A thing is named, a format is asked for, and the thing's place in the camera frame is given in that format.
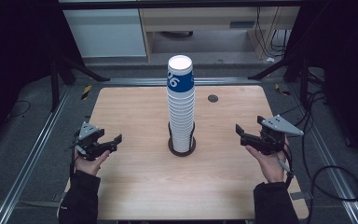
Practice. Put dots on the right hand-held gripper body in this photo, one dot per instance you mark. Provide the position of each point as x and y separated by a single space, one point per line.
273 140

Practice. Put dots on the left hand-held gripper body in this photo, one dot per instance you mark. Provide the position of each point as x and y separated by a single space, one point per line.
87 146

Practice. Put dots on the black cup holder stand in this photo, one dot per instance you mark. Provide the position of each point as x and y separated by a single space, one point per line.
182 153

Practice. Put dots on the stack of paper cups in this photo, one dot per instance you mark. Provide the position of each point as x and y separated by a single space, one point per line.
180 109

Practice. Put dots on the person's left hand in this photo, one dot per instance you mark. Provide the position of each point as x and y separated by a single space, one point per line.
88 167

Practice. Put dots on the person's right hand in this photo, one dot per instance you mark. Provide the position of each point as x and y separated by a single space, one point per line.
272 168

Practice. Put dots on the yellow black tape strip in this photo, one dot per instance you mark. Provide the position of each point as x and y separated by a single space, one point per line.
282 90
86 92

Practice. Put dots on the dark round table grommet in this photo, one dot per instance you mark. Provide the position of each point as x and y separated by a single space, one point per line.
213 98

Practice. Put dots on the black metal stand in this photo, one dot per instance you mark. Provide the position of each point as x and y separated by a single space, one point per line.
54 87
304 84

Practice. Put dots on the grey tape piece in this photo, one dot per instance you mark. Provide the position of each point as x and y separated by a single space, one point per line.
303 196

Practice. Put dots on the white cabinet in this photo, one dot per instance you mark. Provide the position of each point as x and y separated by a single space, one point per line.
105 32

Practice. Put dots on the metal floor rail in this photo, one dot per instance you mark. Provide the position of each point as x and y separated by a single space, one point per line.
332 174
28 161

